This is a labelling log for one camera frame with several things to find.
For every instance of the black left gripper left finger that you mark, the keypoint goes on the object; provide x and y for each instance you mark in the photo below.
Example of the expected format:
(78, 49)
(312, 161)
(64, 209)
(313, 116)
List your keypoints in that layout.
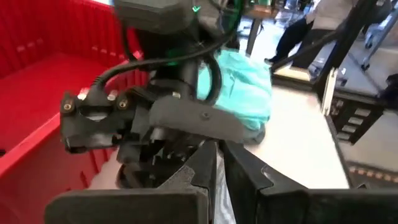
(199, 174)

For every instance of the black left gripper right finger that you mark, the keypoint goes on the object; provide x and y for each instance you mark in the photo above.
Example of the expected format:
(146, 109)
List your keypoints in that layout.
(245, 180)

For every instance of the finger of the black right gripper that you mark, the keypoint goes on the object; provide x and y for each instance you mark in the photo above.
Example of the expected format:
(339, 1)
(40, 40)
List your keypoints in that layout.
(192, 116)

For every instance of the grey striped garment with label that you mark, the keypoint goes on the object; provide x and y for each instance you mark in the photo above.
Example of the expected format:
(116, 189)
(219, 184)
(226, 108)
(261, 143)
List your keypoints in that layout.
(222, 199)

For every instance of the turquoise garment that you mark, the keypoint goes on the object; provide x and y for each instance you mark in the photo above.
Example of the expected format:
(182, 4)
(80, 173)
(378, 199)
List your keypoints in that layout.
(245, 90)

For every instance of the red plastic laundry bin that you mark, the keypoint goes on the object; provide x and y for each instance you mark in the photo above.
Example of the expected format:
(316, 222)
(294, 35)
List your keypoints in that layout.
(31, 93)

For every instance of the tan wooden desk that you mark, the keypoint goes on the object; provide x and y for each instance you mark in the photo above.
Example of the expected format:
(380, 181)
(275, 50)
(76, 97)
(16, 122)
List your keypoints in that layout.
(253, 37)

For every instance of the person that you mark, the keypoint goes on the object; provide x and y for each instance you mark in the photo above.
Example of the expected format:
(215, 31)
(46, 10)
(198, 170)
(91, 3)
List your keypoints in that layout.
(295, 34)

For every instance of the grey metal desk leg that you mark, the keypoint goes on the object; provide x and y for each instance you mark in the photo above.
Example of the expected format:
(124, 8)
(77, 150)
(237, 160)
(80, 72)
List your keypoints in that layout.
(382, 37)

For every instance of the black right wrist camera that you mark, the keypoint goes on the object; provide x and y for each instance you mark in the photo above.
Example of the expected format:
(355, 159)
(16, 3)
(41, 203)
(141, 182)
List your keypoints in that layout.
(93, 130)

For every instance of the white metal corner bracket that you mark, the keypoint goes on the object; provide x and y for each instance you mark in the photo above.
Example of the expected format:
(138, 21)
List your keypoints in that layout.
(329, 90)

